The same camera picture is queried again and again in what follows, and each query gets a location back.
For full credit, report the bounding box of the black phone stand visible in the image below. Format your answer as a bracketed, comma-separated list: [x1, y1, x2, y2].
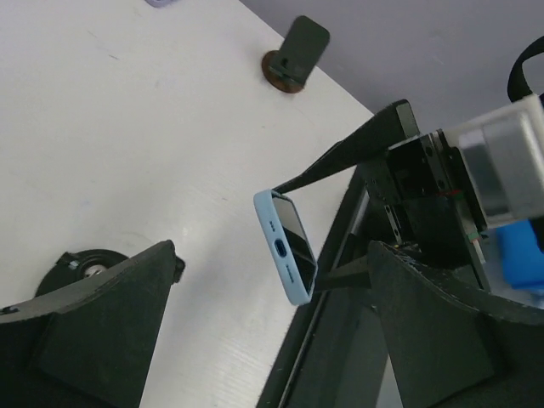
[33, 248, 187, 301]

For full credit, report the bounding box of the black stand on brown disc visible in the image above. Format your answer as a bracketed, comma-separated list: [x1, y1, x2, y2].
[261, 15, 331, 94]

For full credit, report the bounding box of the black phone lavender case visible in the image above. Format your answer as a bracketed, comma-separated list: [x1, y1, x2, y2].
[145, 0, 177, 9]

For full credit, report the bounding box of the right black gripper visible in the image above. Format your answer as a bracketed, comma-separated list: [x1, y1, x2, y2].
[274, 99, 490, 292]

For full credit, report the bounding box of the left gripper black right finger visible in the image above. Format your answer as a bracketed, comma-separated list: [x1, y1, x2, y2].
[368, 241, 543, 407]

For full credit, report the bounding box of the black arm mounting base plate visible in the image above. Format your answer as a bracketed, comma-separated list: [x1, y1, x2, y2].
[254, 169, 544, 408]

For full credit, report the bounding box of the black phone blue case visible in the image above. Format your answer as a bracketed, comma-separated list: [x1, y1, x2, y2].
[253, 190, 318, 306]

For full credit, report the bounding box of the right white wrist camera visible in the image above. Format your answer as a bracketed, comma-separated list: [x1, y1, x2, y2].
[443, 94, 543, 229]

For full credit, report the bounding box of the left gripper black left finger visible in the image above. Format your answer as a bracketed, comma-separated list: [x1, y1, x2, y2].
[1, 241, 177, 407]

